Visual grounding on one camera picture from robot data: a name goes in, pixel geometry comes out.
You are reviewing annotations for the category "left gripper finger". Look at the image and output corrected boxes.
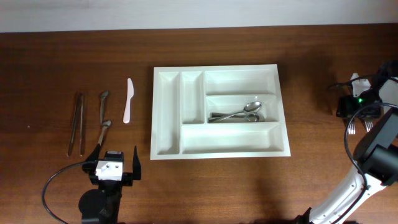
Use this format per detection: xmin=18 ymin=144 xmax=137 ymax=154
xmin=132 ymin=146 xmax=141 ymax=180
xmin=86 ymin=144 xmax=101 ymax=162

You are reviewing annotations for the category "metal fork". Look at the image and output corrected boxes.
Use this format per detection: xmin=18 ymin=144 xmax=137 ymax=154
xmin=344 ymin=118 xmax=356 ymax=135
xmin=363 ymin=118 xmax=374 ymax=133

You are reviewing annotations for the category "large metal spoon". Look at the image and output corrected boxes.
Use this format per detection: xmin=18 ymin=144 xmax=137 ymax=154
xmin=218 ymin=101 xmax=262 ymax=122
xmin=208 ymin=113 xmax=265 ymax=123

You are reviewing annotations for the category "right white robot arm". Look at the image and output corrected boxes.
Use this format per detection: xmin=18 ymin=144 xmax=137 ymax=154
xmin=293 ymin=60 xmax=397 ymax=223

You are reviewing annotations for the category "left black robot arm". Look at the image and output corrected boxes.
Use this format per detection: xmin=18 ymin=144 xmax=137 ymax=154
xmin=78 ymin=144 xmax=142 ymax=223

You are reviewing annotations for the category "lower small metal spoon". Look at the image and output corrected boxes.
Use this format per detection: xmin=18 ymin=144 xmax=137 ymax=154
xmin=98 ymin=120 xmax=111 ymax=146

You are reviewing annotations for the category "small metal spoon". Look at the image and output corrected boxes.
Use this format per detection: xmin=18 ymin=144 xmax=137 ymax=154
xmin=99 ymin=90 xmax=109 ymax=124
xmin=98 ymin=120 xmax=111 ymax=146

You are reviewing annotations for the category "upper small metal spoon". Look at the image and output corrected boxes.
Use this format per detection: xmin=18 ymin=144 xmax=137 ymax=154
xmin=99 ymin=90 xmax=109 ymax=124

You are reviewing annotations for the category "white plastic knife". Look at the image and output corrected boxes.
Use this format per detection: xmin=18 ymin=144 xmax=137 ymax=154
xmin=123 ymin=78 xmax=134 ymax=124

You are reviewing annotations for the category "white plastic cutlery tray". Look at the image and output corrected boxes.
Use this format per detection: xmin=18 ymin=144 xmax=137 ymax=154
xmin=150 ymin=64 xmax=291 ymax=160

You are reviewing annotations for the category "right black cable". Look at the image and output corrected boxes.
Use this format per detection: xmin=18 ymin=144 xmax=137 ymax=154
xmin=328 ymin=73 xmax=398 ymax=224

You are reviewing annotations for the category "black cable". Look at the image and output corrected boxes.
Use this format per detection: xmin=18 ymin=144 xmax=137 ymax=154
xmin=41 ymin=161 xmax=86 ymax=224
xmin=328 ymin=73 xmax=398 ymax=224

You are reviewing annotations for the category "left black cable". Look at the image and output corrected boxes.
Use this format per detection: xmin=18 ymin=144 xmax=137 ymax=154
xmin=41 ymin=161 xmax=86 ymax=224

